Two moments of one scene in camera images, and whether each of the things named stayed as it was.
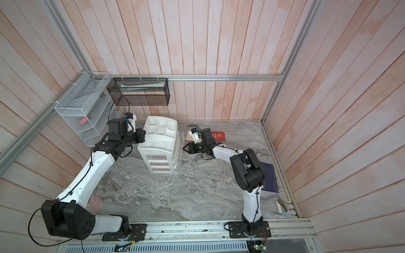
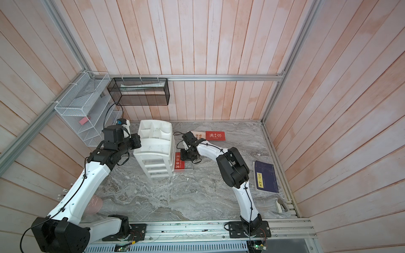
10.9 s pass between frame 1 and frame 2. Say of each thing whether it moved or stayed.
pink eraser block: stayed
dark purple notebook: stayed
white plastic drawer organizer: moved
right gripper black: moved
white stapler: stayed
